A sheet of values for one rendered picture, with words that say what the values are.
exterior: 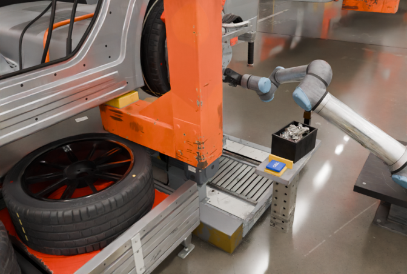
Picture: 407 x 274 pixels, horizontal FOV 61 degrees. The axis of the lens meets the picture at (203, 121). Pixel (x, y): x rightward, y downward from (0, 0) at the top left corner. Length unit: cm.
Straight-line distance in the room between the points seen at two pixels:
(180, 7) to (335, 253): 140
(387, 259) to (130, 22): 170
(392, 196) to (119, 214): 127
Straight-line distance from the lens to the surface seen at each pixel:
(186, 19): 132
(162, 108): 158
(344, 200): 231
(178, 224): 170
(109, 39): 172
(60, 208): 151
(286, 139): 170
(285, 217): 195
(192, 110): 142
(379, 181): 201
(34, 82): 153
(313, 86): 172
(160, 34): 187
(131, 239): 147
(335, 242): 203
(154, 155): 234
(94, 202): 148
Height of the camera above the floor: 141
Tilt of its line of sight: 27 degrees down
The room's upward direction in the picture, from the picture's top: 2 degrees counter-clockwise
